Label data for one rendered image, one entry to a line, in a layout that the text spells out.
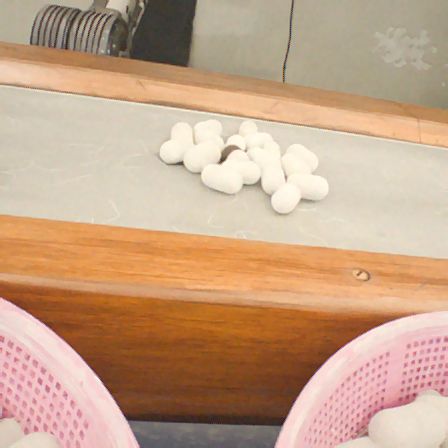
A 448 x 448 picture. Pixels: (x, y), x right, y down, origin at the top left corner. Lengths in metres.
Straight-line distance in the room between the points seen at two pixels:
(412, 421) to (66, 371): 0.14
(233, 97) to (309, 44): 2.01
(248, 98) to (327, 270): 0.35
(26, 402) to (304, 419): 0.10
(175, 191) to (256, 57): 2.18
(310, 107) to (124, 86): 0.22
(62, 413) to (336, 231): 0.23
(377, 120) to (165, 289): 0.45
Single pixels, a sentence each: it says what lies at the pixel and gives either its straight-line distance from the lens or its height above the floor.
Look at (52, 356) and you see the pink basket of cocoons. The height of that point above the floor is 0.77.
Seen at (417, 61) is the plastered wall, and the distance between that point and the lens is 2.79.
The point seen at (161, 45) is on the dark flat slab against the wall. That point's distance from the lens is 2.43.
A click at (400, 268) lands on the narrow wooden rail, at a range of 0.27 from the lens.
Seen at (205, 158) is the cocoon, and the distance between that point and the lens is 0.37.
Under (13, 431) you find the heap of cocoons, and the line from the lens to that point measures 0.20.
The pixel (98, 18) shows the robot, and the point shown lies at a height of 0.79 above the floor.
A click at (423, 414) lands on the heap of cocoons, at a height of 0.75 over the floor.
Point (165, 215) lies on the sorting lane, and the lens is 0.31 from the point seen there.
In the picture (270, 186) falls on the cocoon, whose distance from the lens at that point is 0.35.
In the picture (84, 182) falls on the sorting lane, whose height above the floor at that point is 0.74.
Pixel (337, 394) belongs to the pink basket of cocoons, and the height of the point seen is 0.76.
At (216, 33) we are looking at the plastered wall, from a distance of 2.46.
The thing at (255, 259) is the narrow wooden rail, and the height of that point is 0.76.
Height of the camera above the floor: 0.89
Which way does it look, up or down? 30 degrees down
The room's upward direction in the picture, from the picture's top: 11 degrees clockwise
